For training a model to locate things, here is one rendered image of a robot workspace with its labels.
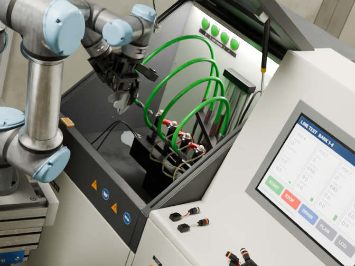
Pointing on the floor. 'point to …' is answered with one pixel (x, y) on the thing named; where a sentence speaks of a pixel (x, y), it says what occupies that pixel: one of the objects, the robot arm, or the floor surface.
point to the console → (142, 260)
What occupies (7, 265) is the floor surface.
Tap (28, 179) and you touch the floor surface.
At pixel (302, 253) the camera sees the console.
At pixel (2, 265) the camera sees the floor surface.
